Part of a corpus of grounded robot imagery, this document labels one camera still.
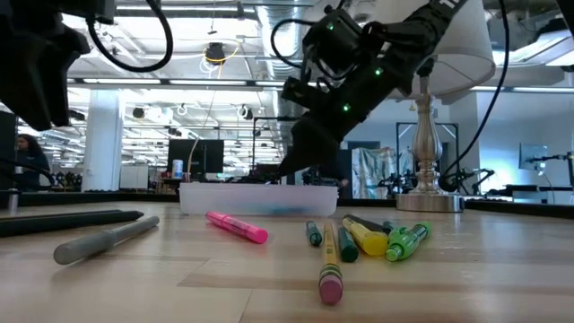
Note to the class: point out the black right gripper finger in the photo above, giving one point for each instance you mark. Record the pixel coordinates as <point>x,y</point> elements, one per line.
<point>314,148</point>

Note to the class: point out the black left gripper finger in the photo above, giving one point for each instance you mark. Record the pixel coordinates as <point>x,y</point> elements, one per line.
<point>42,112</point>

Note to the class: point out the dark green marker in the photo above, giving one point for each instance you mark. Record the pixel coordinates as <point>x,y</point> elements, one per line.
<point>348,247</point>
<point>314,234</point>

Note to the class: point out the short black marker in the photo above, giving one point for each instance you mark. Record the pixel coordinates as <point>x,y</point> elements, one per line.
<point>364,221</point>

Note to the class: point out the clear plastic supply box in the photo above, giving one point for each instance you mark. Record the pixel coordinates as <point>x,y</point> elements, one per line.
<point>224,202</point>

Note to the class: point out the teal marker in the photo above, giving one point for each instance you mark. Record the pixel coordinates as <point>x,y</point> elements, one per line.
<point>388,225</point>

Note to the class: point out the long black pen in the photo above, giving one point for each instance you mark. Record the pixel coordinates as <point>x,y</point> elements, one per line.
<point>54,222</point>

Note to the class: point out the pink highlighter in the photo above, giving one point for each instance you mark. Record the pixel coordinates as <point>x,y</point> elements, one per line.
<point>237,228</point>

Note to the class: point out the yellow pencil pink eraser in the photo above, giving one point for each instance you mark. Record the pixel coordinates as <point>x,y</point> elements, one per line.
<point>330,260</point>

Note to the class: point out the light green pen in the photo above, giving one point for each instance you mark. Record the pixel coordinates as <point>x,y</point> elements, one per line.
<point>403,244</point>

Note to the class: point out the grey pen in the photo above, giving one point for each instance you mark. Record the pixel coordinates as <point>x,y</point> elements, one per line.
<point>98,242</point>

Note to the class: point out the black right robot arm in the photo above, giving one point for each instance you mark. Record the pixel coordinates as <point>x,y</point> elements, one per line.
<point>430,22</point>

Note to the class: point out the black background robot arm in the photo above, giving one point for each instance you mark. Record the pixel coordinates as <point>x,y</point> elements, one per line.
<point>471,177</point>

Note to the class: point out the black cabinet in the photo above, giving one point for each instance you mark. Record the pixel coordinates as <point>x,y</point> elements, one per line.
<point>6,148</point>

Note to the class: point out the person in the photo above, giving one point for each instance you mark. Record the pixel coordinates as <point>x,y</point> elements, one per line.
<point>31,166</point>

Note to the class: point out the silver foil sheet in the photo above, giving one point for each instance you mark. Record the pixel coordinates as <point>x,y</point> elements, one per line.
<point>372,170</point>

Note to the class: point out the white building column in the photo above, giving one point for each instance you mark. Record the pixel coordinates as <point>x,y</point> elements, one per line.
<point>103,143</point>

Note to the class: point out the black computer monitor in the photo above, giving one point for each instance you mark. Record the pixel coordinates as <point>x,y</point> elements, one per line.
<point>206,157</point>

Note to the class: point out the black ceiling device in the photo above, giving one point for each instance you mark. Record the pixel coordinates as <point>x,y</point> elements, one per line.
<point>215,53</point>

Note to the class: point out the white canister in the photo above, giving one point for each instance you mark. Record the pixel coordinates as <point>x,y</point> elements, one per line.
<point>177,169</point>

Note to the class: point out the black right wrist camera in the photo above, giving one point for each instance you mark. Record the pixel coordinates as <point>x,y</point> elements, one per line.
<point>298,92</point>

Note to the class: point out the small silver post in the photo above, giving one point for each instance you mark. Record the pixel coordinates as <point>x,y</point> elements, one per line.
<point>12,202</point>

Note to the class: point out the black metal table frame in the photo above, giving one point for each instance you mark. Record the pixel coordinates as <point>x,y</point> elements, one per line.
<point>89,198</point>

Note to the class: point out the wall mounted screen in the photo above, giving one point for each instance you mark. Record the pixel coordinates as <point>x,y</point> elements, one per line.
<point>531,154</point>

